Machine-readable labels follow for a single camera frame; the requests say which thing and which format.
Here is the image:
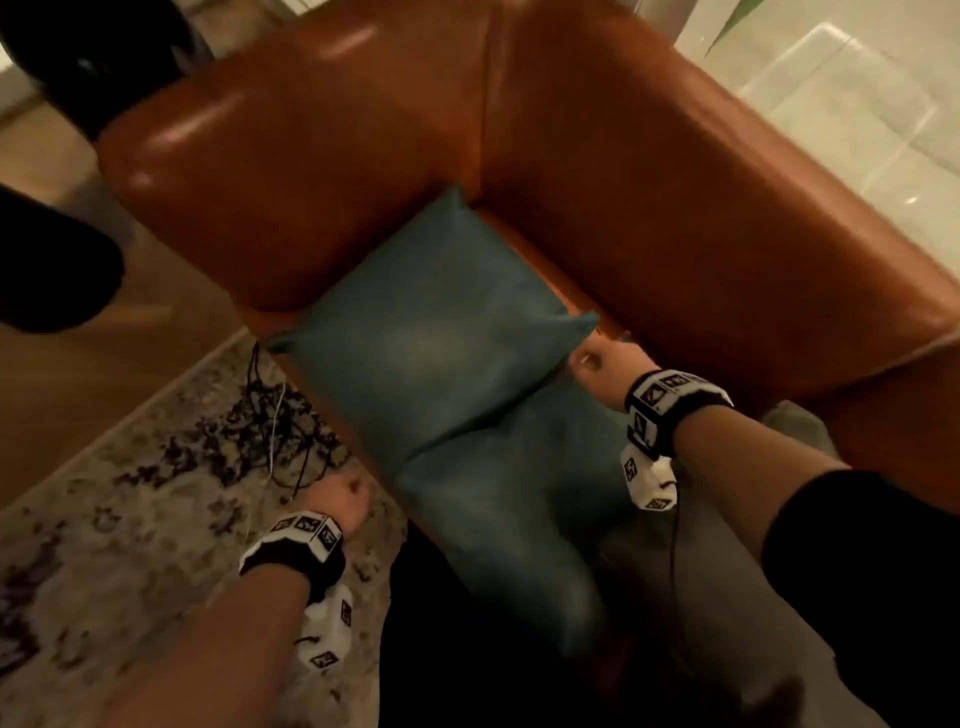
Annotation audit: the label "person's left forearm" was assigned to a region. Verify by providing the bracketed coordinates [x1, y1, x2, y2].
[101, 562, 315, 728]

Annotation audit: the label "white cable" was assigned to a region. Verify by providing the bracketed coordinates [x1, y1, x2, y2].
[266, 382, 288, 481]

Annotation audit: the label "black trousers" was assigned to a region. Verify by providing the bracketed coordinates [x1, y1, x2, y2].
[378, 521, 676, 728]

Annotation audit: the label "person's left hand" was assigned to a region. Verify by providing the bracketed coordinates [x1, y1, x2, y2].
[298, 472, 373, 537]

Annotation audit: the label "green plant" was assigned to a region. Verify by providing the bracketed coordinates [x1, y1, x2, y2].
[704, 0, 768, 55]

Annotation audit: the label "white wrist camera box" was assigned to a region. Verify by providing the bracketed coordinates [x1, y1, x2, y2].
[296, 583, 355, 673]
[619, 442, 680, 513]

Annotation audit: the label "brown leather sofa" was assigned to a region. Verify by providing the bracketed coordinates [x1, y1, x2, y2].
[95, 0, 960, 699]

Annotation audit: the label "patterned grey rug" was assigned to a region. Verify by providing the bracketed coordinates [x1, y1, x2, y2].
[0, 329, 410, 728]

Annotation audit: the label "black cable tangle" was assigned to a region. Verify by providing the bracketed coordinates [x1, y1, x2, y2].
[217, 341, 354, 505]

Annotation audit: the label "clear acrylic table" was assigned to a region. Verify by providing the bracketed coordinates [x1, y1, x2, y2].
[738, 22, 960, 260]

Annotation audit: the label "black marker wristband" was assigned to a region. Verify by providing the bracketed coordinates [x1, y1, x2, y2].
[238, 509, 348, 605]
[624, 368, 735, 460]

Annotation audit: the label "teal cushion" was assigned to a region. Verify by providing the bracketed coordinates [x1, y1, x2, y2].
[266, 187, 601, 481]
[389, 371, 650, 665]

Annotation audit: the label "grey cushion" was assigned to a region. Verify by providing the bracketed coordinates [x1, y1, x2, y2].
[596, 401, 890, 728]

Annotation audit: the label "person's right hand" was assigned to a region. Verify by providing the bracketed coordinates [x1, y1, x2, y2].
[567, 329, 663, 414]

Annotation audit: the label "thin black camera cable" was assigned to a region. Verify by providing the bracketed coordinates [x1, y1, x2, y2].
[665, 508, 682, 646]

